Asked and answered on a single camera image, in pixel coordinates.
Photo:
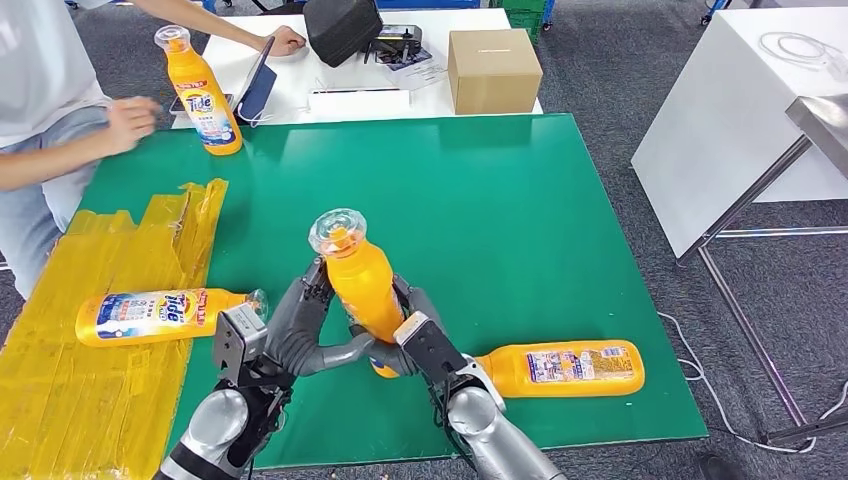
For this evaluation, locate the person's left hand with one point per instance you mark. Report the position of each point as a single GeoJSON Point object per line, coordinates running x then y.
{"type": "Point", "coordinates": [288, 41]}

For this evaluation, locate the black bag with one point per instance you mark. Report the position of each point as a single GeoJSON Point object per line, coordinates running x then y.
{"type": "Point", "coordinates": [341, 28]}

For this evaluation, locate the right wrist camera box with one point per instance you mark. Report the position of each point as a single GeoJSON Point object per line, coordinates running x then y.
{"type": "Point", "coordinates": [430, 348]}

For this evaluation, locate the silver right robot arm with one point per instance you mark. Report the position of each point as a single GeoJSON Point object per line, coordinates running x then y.
{"type": "Point", "coordinates": [484, 424]}

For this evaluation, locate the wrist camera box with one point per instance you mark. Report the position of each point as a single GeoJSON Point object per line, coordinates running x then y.
{"type": "Point", "coordinates": [430, 348]}
{"type": "Point", "coordinates": [238, 338]}

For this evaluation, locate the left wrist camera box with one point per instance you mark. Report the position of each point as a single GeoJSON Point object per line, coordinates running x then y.
{"type": "Point", "coordinates": [238, 338]}

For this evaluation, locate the white table with metal legs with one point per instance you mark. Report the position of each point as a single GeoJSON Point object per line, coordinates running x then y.
{"type": "Point", "coordinates": [715, 119]}

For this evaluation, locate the smartphone with pink screen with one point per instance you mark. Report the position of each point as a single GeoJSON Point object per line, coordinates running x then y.
{"type": "Point", "coordinates": [174, 106]}

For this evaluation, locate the brown cardboard box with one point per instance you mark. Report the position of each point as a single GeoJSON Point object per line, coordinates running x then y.
{"type": "Point", "coordinates": [493, 74]}

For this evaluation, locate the orange detergent bottle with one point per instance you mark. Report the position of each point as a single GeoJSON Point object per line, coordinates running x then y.
{"type": "Point", "coordinates": [361, 285]}
{"type": "Point", "coordinates": [623, 371]}
{"type": "Point", "coordinates": [189, 66]}
{"type": "Point", "coordinates": [132, 318]}

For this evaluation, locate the tablet in blue case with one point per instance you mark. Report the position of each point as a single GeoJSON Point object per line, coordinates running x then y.
{"type": "Point", "coordinates": [260, 89]}

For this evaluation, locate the person's right hand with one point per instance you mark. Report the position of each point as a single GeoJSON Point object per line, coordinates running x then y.
{"type": "Point", "coordinates": [129, 126]}

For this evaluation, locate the green plastic crate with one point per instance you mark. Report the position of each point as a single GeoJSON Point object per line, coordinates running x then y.
{"type": "Point", "coordinates": [523, 16]}

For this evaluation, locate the clear sleeve with papers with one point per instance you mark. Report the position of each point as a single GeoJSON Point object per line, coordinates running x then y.
{"type": "Point", "coordinates": [417, 71]}

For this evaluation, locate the person's left forearm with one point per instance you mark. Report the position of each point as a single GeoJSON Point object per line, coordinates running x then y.
{"type": "Point", "coordinates": [205, 18]}

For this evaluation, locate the black controller device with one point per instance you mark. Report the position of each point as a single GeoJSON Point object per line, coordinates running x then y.
{"type": "Point", "coordinates": [397, 41]}

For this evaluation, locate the yellow taped cardboard sheet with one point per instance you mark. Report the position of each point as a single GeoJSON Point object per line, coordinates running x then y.
{"type": "Point", "coordinates": [79, 397]}

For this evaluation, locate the blue metal rack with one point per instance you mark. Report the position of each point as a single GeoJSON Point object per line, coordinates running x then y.
{"type": "Point", "coordinates": [424, 3]}

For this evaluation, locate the flat white box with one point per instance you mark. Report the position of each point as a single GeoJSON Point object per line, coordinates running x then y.
{"type": "Point", "coordinates": [358, 104]}

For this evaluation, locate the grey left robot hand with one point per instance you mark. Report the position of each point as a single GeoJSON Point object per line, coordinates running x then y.
{"type": "Point", "coordinates": [298, 331]}

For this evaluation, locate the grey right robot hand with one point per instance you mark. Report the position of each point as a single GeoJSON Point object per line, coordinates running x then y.
{"type": "Point", "coordinates": [420, 301]}

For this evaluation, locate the blue metal leg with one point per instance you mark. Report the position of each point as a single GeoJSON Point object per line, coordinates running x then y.
{"type": "Point", "coordinates": [712, 8]}

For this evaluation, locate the person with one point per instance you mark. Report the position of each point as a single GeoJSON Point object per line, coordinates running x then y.
{"type": "Point", "coordinates": [40, 66]}

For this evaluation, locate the stainless steel plate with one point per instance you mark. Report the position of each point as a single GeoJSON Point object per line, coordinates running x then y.
{"type": "Point", "coordinates": [821, 119]}

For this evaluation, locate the person's right forearm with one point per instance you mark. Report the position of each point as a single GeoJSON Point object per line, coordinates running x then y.
{"type": "Point", "coordinates": [60, 162]}

